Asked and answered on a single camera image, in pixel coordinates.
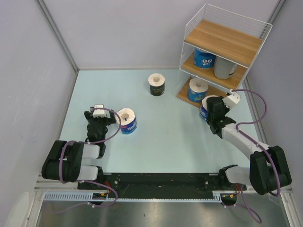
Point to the white slotted cable duct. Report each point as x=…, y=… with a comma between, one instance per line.
x=96, y=197

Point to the aluminium rail frame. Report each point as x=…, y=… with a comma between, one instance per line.
x=56, y=186

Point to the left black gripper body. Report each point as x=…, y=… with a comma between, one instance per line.
x=102, y=122

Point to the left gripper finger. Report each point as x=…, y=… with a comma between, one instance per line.
x=89, y=114
x=111, y=119

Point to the white wire wooden shelf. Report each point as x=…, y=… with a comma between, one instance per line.
x=227, y=35

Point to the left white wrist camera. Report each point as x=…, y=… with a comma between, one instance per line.
x=98, y=111

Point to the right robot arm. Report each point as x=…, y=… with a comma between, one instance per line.
x=268, y=170

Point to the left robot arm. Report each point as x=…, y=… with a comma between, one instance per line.
x=64, y=162

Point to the grey paper roll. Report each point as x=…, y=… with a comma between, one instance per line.
x=224, y=69

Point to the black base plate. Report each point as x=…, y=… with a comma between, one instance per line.
x=168, y=186

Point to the blue monster paper roll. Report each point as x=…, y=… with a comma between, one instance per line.
x=203, y=60

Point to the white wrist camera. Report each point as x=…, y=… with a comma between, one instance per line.
x=98, y=111
x=232, y=99

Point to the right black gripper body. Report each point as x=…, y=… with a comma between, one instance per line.
x=225, y=109

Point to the black wrapped paper roll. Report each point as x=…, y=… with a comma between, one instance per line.
x=156, y=84

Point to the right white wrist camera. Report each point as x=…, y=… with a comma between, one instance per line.
x=232, y=99

